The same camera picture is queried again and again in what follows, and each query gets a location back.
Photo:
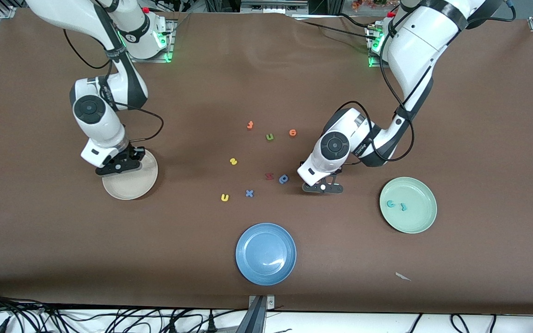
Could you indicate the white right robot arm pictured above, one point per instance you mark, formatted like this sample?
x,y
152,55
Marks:
x,y
95,115

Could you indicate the white paper scrap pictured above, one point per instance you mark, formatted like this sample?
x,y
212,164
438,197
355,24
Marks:
x,y
403,276

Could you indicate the orange artificial flowers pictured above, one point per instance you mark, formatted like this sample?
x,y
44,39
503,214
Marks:
x,y
363,4

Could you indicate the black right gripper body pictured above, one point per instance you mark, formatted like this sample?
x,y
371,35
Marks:
x,y
133,152

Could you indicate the blue plate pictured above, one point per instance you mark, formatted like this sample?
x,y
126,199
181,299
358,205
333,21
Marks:
x,y
265,253

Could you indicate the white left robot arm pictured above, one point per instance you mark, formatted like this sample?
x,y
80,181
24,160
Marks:
x,y
414,46

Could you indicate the blue foam letter a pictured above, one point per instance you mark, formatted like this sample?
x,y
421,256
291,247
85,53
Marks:
x,y
281,179

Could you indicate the brown table cover sheet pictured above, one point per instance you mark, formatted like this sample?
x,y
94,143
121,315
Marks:
x,y
266,69

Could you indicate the grey metal box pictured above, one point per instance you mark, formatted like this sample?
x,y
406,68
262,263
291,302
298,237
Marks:
x,y
273,6

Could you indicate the metal camera post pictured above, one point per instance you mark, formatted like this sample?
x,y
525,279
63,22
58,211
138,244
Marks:
x,y
255,319

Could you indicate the light green plate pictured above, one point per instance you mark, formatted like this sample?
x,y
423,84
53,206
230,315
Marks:
x,y
417,217

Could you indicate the beige plate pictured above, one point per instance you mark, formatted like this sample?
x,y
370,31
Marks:
x,y
132,187

